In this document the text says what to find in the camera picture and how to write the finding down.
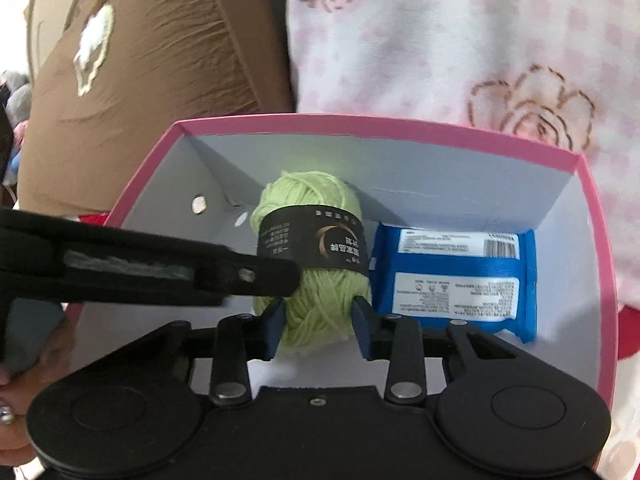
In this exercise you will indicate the brown pillow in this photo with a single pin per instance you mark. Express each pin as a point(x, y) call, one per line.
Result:
point(175, 60)

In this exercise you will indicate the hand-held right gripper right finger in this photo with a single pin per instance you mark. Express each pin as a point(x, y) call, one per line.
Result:
point(361, 327)

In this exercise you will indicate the person's left hand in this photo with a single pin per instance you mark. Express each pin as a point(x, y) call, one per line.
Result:
point(20, 400)

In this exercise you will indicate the blue wet wipes packet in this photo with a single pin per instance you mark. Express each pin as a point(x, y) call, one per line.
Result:
point(450, 265)

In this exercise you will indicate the cream headboard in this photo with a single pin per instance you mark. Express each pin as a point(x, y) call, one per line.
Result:
point(31, 35)

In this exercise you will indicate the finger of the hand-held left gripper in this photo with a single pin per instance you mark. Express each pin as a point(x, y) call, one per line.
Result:
point(260, 275)

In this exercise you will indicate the green yarn ball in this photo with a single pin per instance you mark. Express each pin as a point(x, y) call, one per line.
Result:
point(320, 290)

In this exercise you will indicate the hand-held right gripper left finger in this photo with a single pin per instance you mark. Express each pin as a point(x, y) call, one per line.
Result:
point(275, 327)

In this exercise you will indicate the pink cardboard box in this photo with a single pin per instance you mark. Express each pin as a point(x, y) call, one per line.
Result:
point(450, 185)

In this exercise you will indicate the pink checkered pillow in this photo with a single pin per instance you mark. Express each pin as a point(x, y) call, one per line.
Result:
point(450, 35)

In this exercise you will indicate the bear printed blanket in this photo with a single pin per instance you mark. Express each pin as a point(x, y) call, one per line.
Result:
point(627, 335)

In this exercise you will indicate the grey plush toy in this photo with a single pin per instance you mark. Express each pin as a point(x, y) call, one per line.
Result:
point(17, 95)

